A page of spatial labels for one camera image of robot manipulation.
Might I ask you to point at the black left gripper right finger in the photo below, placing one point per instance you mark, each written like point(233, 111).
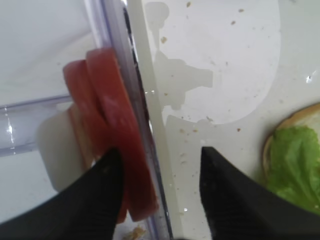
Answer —
point(238, 208)

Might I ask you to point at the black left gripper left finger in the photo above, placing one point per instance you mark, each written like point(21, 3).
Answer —
point(87, 210)

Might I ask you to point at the red tomato slice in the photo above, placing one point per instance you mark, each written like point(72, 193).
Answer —
point(105, 76)
point(93, 134)

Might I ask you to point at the white pusher behind tomato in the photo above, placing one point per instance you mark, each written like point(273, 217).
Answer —
point(65, 148)

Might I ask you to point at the lettuce leaf on tray bun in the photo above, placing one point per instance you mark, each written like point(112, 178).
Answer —
point(294, 167)

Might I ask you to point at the bun slice on tray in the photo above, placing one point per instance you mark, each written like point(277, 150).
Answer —
point(307, 117)

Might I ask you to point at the metal serving tray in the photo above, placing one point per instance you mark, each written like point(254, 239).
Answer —
point(221, 73)

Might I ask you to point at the clear rail holding tomato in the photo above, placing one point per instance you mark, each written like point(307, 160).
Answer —
point(19, 122)

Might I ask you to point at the left clear long divider rail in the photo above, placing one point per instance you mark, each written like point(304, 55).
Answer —
point(110, 25)

